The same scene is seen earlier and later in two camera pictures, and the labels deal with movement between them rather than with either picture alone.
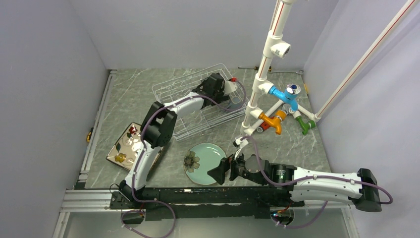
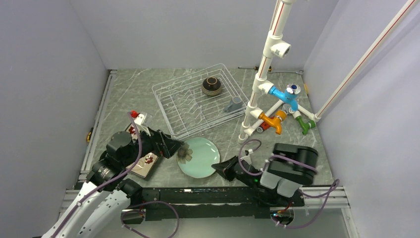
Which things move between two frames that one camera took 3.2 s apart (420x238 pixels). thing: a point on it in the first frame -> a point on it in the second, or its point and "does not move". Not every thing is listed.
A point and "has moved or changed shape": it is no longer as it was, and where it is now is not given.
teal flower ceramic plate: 199,159 has moved or changed shape
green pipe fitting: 304,126 does not move
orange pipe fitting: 275,121 does not move
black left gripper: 222,97 -> 163,144
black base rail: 165,204 does not move
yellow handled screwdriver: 256,68 does not move
